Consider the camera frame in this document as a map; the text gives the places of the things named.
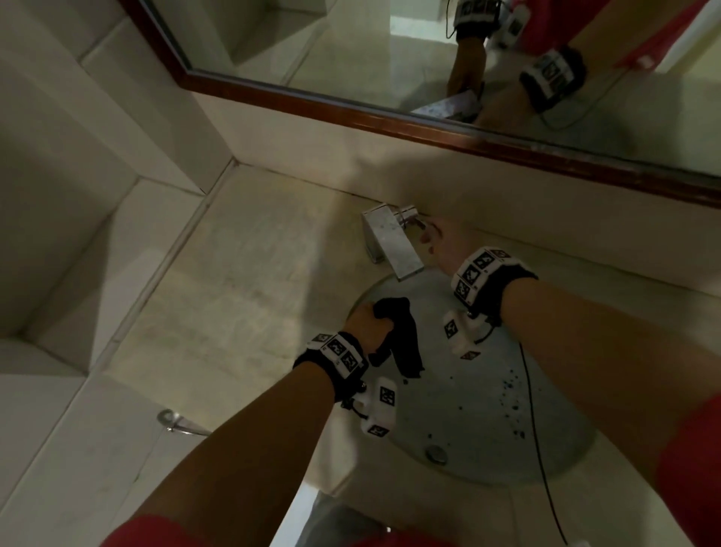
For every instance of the person's right hand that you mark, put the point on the person's right hand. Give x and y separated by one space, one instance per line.
450 248

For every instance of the person's left hand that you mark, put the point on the person's left hand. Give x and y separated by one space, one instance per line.
369 329

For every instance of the black cloth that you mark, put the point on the black cloth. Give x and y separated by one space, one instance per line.
403 338

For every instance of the person's left forearm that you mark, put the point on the person's left forearm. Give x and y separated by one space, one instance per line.
242 462

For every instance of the person's right forearm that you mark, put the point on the person's right forearm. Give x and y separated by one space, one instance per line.
608 360

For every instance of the white oval sink basin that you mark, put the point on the white oval sink basin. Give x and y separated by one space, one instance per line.
479 406

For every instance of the black wristband with white markers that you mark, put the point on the black wristband with white markers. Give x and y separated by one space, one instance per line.
490 276
332 360

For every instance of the chrome faucet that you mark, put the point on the chrome faucet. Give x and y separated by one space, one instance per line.
391 236

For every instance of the wood framed mirror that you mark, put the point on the wood framed mirror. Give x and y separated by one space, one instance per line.
394 118

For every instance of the red shirt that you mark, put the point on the red shirt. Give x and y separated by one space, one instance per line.
693 468

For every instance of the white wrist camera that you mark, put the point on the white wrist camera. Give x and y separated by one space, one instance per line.
377 408
459 335

